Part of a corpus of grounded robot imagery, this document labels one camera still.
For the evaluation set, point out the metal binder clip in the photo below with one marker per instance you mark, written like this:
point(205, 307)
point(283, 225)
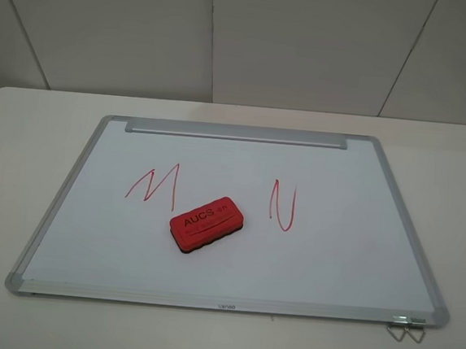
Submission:
point(398, 328)
point(416, 329)

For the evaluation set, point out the white whiteboard with aluminium frame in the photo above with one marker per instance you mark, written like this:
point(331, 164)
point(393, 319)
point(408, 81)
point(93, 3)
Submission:
point(326, 231)

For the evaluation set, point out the right metal binder clip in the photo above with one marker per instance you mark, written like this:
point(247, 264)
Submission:
point(416, 329)

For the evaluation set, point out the left metal binder clip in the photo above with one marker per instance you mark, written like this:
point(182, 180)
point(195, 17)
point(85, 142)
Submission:
point(398, 328)

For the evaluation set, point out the red whiteboard eraser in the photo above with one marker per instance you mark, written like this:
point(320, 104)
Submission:
point(206, 224)

